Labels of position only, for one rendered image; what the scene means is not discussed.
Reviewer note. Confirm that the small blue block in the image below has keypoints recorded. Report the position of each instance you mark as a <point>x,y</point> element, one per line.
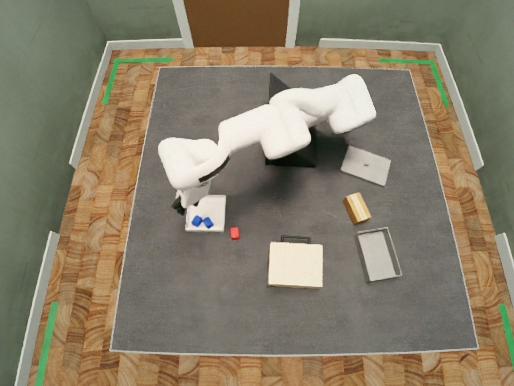
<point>208,222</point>
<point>196,221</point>

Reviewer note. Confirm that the small red block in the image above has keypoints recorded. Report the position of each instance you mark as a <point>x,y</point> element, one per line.
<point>234,233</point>

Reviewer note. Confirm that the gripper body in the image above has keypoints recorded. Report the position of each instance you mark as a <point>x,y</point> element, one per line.
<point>193,195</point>

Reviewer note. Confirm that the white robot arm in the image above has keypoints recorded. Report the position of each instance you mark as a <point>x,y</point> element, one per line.
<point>266,124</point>

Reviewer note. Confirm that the brown cardboard box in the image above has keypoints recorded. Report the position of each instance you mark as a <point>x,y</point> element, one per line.
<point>356,208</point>

